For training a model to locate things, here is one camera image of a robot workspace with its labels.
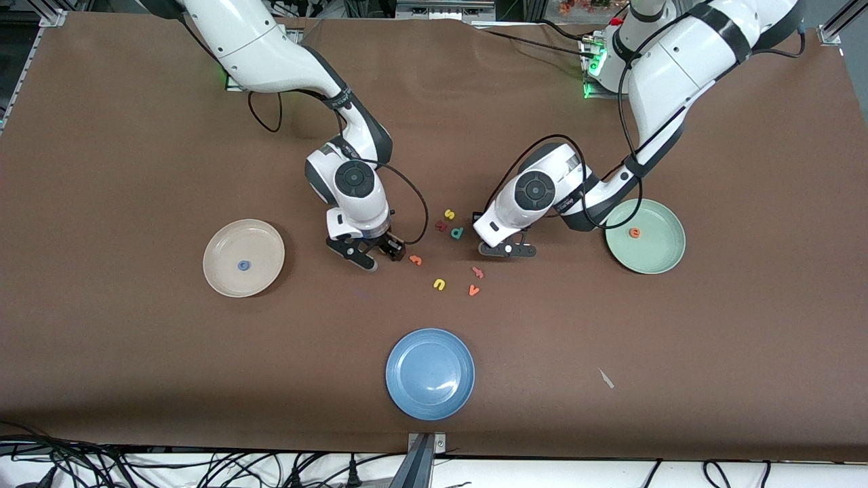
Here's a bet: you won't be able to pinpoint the aluminium frame rail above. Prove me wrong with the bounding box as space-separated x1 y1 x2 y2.
0 8 66 133
817 0 868 47

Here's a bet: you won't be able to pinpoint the blue round plate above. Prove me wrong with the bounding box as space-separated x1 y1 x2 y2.
385 328 475 421

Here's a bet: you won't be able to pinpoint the brown table cover sheet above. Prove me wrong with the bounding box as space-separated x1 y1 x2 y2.
0 12 868 463

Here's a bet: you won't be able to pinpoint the black base cable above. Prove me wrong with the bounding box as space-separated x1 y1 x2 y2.
473 26 597 62
536 19 589 41

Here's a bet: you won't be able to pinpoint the dark grey mount pole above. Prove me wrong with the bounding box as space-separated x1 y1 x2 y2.
388 434 435 488

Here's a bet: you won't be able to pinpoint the green round plate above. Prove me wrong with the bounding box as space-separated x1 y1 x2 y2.
606 199 686 275

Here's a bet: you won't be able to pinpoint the beige round plate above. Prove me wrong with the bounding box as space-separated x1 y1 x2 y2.
203 219 285 298

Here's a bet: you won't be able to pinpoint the tangled black cables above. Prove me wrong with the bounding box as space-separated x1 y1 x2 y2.
0 420 380 488

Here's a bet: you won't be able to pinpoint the black looped cable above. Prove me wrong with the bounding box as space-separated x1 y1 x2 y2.
703 460 734 488

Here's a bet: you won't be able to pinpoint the grey metal box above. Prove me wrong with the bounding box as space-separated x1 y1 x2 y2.
395 0 496 21

